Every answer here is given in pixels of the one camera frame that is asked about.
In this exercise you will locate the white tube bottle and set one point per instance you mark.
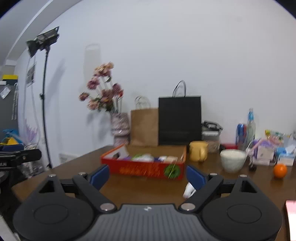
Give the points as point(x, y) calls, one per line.
point(188, 189)

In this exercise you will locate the blue white packet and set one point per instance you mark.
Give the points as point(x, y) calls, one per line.
point(285, 157)

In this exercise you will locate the red cardboard box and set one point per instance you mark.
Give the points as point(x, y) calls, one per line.
point(143, 170)

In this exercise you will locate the black studio light stand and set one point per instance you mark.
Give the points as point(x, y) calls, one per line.
point(41, 96)

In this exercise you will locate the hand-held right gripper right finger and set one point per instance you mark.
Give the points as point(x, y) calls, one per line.
point(195, 177)

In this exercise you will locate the white textured bowl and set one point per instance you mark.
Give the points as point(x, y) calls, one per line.
point(232, 161)

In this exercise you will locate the blue yellow object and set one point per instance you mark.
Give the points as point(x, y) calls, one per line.
point(11, 139)

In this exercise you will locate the small white box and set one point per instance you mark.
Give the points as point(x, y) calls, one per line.
point(264, 153)

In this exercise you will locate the patterned flower vase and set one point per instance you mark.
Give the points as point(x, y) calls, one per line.
point(120, 128)

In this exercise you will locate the white tissue packet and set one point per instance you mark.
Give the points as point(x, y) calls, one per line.
point(148, 158)

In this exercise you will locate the orange fruit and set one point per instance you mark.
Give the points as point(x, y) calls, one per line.
point(280, 171)

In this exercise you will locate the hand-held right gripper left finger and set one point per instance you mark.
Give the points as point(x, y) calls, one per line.
point(100, 176)

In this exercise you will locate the purple artificial plant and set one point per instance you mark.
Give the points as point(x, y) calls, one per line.
point(31, 134)

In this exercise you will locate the blue drink can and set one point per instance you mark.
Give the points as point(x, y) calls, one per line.
point(241, 134)

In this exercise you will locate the clear glass bottle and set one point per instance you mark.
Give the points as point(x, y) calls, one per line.
point(251, 127)

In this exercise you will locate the black paper bag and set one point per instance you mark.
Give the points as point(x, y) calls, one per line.
point(179, 120)

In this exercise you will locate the white capped small bottle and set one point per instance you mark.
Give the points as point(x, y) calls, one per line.
point(161, 158)

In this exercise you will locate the brown paper bag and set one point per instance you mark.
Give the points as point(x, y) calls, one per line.
point(144, 127)

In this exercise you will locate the white wall socket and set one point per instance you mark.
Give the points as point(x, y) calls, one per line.
point(63, 158)

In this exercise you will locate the clear container with black lid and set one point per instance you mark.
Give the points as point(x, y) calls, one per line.
point(211, 136)

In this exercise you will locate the red flat box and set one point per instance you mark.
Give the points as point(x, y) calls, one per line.
point(229, 146)

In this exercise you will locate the purple plastic bag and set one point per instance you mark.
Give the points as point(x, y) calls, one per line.
point(261, 143)

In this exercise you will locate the pink artificial flowers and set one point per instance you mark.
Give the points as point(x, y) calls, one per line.
point(104, 92)

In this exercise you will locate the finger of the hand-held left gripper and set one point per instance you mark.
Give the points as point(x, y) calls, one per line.
point(23, 156)

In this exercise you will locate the purple small object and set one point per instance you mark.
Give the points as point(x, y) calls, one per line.
point(127, 159)

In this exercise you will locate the yellow mug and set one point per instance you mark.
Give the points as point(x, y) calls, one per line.
point(197, 151)

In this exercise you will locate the small black object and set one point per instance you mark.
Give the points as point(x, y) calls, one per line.
point(252, 167)

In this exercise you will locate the yellow black box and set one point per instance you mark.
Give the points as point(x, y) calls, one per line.
point(9, 77)

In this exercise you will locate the colourful snack packet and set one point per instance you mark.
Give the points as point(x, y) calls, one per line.
point(275, 134)

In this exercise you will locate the wall poster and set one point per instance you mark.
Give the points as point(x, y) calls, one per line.
point(30, 74)

